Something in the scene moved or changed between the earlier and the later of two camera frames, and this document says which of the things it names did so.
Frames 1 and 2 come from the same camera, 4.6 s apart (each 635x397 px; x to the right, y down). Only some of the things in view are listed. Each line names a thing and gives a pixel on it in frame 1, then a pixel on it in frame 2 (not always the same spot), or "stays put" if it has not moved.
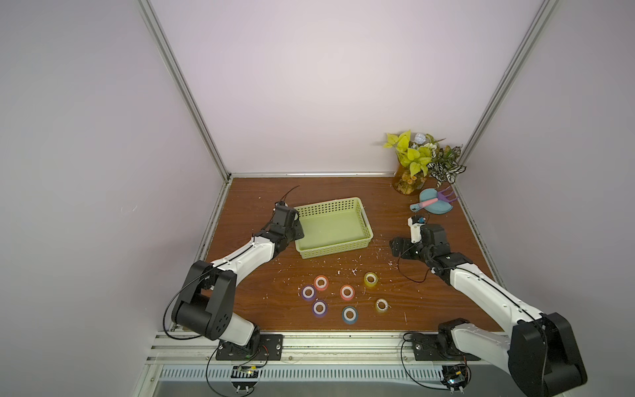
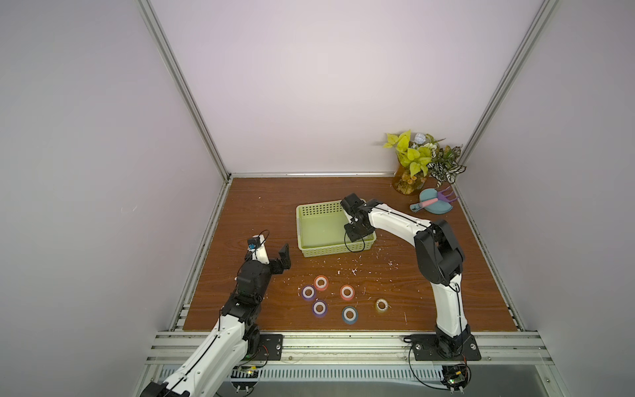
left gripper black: x=299 y=232 → x=284 y=262
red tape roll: x=347 y=292 stays put
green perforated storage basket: x=331 y=227 stays put
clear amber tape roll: x=381 y=305 stays put
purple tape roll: x=319 y=308 stays put
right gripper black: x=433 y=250 → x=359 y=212
